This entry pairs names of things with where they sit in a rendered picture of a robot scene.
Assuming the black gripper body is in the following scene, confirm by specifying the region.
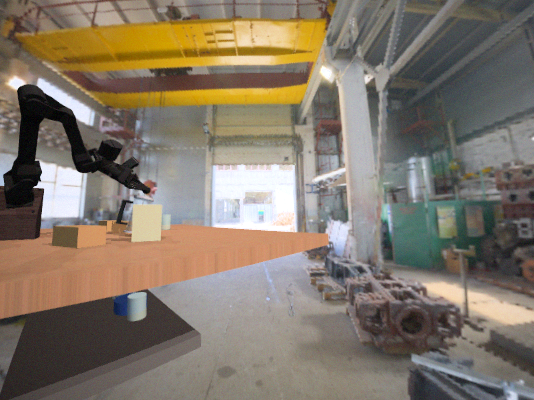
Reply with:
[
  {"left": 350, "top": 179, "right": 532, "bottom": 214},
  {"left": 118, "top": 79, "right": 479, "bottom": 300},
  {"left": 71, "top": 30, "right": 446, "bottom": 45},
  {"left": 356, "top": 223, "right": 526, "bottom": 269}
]
[{"left": 107, "top": 163, "right": 134, "bottom": 188}]

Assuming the dark blue cylinder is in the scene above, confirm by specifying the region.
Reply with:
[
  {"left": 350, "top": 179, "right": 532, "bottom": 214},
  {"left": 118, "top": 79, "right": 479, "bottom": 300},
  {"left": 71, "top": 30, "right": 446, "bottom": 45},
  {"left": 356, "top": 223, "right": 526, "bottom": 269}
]
[{"left": 113, "top": 292, "right": 133, "bottom": 316}]

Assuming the pale grey cylinder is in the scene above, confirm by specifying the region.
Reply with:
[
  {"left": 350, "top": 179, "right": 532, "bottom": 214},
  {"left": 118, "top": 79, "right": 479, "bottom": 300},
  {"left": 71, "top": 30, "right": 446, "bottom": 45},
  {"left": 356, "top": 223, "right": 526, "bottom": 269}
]
[
  {"left": 161, "top": 214, "right": 171, "bottom": 230},
  {"left": 127, "top": 292, "right": 147, "bottom": 322}
]

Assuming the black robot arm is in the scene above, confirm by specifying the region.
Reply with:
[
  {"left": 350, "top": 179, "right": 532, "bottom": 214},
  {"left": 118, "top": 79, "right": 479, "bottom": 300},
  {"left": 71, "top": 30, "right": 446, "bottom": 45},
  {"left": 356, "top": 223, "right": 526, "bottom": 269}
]
[{"left": 3, "top": 84, "right": 123, "bottom": 208}]

